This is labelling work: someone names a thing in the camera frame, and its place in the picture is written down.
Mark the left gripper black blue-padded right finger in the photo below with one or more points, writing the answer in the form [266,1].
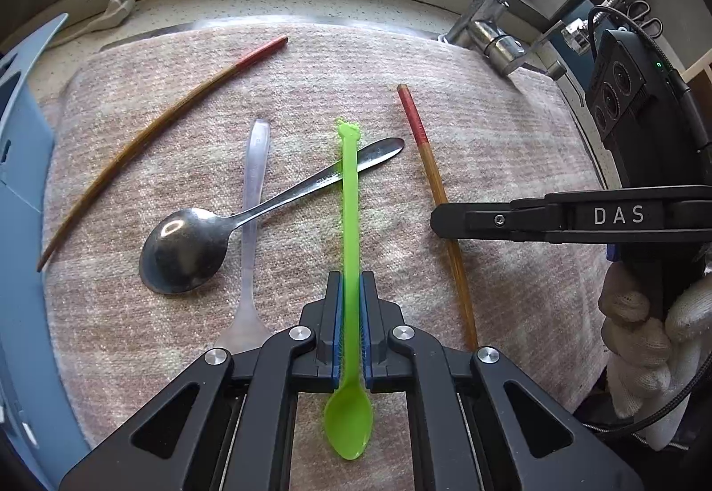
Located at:
[476,421]

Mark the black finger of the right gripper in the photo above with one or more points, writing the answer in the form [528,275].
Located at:
[490,221]

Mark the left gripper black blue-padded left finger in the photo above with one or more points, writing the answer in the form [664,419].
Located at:
[227,421]

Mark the clear plastic spoon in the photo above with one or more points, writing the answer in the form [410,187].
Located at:
[247,331]

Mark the green plastic spoon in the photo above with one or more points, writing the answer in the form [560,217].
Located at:
[348,415]

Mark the stainless steel spoon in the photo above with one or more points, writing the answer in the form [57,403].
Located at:
[188,247]

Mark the lone red-tipped wooden chopstick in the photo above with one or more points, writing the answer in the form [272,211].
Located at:
[148,135]

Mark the white knit gloved hand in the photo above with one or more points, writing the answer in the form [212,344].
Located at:
[651,360]

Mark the blue plastic utensil basket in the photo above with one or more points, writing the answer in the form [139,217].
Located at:
[36,416]

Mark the pink woven dish mat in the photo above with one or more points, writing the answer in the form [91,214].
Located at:
[117,344]

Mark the small white plastic hook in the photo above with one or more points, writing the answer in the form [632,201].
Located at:
[115,13]

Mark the black camera box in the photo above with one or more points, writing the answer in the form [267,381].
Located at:
[647,116]

